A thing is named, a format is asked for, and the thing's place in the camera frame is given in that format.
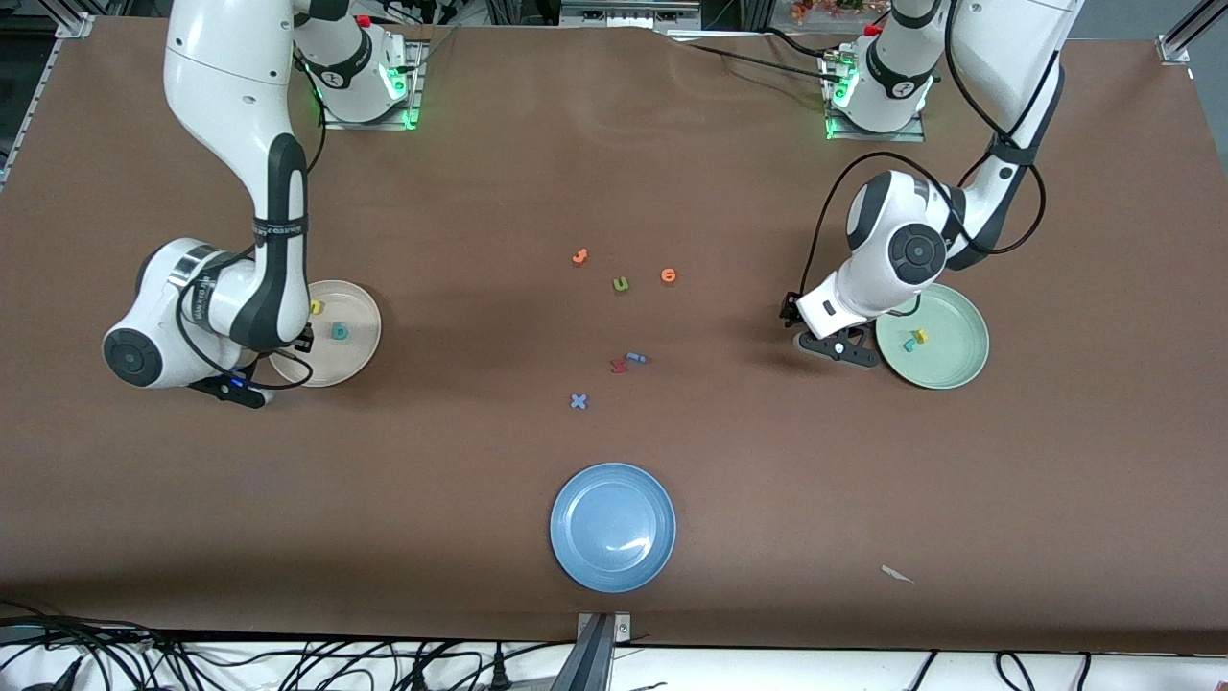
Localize beige brown plate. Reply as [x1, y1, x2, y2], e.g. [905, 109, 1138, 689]
[269, 279, 383, 389]

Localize light green plate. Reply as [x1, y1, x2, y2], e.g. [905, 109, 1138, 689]
[875, 283, 991, 391]

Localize brown table cover sheet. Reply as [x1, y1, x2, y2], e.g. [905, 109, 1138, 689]
[0, 14, 1228, 655]

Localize blue plate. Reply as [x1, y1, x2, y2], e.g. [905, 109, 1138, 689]
[550, 463, 677, 594]

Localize grey metal box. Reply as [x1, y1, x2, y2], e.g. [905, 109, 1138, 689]
[561, 0, 701, 31]

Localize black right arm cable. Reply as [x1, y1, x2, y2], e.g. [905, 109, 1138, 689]
[176, 53, 329, 392]

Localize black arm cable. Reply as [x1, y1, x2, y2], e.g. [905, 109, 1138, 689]
[176, 53, 329, 392]
[799, 0, 1047, 318]

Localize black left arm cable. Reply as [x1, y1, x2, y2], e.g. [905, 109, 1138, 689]
[799, 0, 1047, 318]

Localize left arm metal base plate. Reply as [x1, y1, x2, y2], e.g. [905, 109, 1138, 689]
[825, 48, 927, 143]

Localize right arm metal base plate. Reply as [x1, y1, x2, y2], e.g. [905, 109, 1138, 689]
[319, 38, 424, 131]

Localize black base cable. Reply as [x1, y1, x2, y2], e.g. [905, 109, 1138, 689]
[667, 27, 845, 83]

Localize tangled black cables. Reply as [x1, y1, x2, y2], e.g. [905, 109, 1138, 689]
[0, 600, 577, 691]

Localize silver camera mount bracket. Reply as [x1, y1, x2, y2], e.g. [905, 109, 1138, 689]
[577, 611, 633, 643]

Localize dark camera mount pole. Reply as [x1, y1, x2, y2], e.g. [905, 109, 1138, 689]
[552, 614, 616, 691]

